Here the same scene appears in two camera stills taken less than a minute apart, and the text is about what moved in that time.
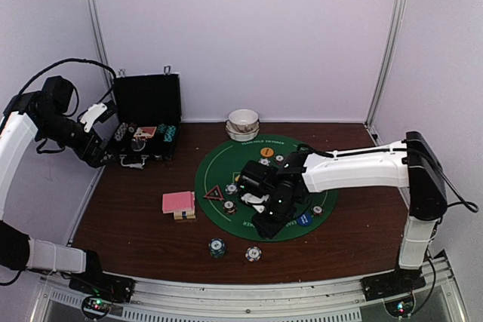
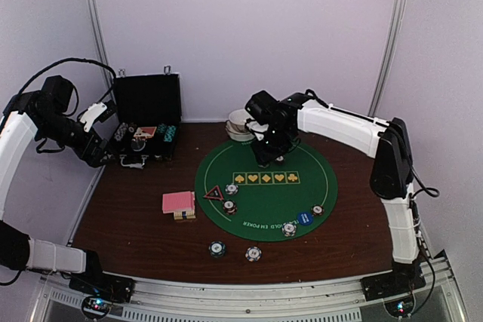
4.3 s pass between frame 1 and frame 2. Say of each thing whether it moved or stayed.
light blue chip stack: stayed
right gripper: moved
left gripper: stayed
